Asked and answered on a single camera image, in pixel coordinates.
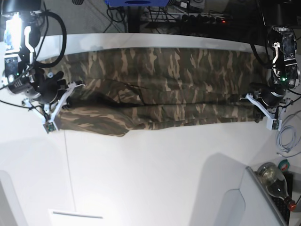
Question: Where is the black power strip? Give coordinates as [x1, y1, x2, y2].
[181, 14, 233, 26]

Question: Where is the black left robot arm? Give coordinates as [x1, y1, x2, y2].
[245, 0, 301, 131]

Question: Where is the clear glass bottle red cap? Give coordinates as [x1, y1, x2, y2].
[257, 162, 297, 211]

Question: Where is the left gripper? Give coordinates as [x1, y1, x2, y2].
[241, 82, 293, 131]

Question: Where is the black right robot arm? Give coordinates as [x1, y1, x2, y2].
[0, 0, 84, 133]

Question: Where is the green tape roll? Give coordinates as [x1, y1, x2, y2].
[278, 159, 290, 172]

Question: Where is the coiled white cable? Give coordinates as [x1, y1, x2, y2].
[274, 110, 301, 158]

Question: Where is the camouflage t-shirt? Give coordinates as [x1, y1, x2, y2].
[45, 48, 268, 137]

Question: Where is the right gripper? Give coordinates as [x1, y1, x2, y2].
[21, 69, 85, 134]

